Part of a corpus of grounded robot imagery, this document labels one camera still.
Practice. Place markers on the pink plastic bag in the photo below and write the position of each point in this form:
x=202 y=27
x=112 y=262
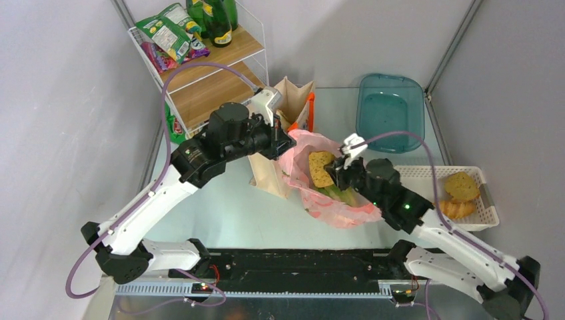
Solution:
x=296 y=174

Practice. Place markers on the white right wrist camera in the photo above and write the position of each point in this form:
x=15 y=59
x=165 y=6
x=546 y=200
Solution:
x=351 y=149

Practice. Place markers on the round toasted bread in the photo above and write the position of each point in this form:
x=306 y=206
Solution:
x=316 y=163
x=461 y=187

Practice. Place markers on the teal plastic tray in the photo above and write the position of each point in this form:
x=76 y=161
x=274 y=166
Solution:
x=390 y=103

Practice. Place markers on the green glass bottle front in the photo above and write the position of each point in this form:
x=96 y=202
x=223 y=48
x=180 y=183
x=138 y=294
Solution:
x=217 y=23

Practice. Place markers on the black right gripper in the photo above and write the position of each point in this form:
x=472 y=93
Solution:
x=340 y=172

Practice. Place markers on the green glass bottle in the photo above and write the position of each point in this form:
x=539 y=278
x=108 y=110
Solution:
x=195 y=11
x=217 y=23
x=231 y=10

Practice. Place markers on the green lettuce head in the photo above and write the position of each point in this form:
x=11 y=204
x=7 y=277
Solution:
x=347 y=196

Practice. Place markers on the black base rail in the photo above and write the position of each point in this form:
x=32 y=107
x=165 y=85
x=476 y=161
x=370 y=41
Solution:
x=297 y=271

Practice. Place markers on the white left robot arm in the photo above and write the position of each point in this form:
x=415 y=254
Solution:
x=122 y=251

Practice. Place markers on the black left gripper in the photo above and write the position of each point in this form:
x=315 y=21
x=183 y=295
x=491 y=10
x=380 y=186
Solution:
x=277 y=140

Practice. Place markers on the white wire wooden shelf rack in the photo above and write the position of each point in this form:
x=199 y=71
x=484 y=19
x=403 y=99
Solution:
x=195 y=92

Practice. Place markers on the green white snack bag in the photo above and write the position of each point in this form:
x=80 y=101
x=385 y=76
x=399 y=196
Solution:
x=174 y=129

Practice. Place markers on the green chips bag top shelf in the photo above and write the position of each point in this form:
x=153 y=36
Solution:
x=169 y=30

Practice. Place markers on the green glass bottle back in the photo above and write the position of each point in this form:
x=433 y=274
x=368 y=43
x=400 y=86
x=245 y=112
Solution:
x=231 y=10

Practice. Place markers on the white plastic basket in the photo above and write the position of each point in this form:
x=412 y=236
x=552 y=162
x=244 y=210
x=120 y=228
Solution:
x=419 y=179

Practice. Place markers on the purple candy bag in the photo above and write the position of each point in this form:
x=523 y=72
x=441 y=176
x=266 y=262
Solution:
x=162 y=61

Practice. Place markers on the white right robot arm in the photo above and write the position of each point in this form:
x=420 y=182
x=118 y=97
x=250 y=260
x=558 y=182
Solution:
x=502 y=284

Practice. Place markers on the green glass bottle middle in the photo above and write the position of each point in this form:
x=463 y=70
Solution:
x=195 y=11

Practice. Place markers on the croissant bread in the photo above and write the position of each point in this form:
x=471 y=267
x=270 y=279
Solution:
x=457 y=210

